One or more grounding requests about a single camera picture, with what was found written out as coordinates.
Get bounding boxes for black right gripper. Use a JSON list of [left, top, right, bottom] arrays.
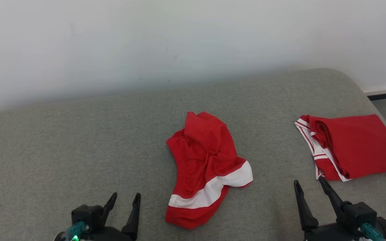
[[293, 176, 365, 241]]

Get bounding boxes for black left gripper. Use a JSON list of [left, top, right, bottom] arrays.
[[79, 192, 142, 241]]

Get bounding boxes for red basketball jersey white sleeves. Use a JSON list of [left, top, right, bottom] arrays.
[[295, 114, 386, 182]]

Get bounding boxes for red shorts white stripe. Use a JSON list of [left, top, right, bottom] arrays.
[[165, 111, 254, 230]]

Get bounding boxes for grey fabric sofa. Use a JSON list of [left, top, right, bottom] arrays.
[[0, 68, 386, 241]]

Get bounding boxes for black right cable teal plug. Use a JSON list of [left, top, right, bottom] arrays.
[[360, 223, 386, 241]]

